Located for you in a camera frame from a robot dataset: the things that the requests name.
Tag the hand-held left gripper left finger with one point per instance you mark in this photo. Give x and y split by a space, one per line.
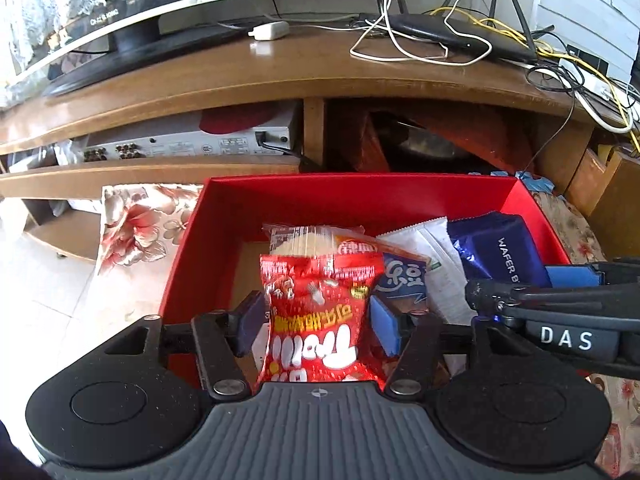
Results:
250 322

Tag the white power adapter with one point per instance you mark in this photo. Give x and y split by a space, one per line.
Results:
270 30

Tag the red cardboard box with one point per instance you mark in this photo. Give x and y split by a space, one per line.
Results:
350 200

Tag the dark metal pot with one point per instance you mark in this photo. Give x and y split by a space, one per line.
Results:
430 145

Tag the orange packet with blue-white label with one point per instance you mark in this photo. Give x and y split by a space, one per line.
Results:
405 280

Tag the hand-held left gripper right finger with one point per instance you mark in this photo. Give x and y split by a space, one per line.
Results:
387 327

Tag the dark blue wafer packet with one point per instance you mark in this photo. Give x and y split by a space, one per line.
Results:
500 250

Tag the white power strip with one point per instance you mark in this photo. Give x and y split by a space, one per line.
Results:
592 80

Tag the brown box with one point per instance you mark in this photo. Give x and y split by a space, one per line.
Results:
367 145

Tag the wooden TV cabinet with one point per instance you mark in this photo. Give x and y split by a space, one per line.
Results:
300 80

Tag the black router with antennas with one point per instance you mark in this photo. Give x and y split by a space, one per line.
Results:
425 30
510 50

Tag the silver media player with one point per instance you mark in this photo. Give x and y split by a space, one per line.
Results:
190 147

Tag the white printed snack packet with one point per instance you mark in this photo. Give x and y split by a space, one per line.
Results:
440 270

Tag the dark red cloth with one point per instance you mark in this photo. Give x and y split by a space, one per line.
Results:
240 117

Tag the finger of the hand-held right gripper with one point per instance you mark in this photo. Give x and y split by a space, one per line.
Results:
570 276
500 292

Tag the red snack packet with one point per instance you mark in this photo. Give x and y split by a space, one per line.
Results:
320 320

